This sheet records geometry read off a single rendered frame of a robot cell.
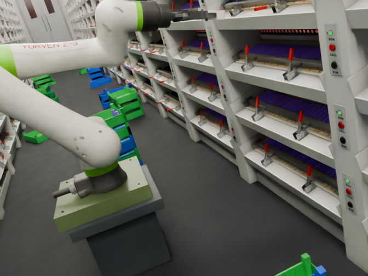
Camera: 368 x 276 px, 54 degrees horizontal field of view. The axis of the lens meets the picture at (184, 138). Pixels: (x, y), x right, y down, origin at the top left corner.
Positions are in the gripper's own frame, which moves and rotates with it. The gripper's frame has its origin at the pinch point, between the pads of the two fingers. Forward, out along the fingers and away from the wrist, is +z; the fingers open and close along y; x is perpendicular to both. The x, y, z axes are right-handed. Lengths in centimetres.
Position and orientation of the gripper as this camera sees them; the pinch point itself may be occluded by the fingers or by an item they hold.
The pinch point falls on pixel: (214, 15)
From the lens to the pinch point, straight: 131.9
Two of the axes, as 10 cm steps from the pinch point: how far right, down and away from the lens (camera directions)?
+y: 3.3, 2.7, -9.0
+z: 9.4, -1.2, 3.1
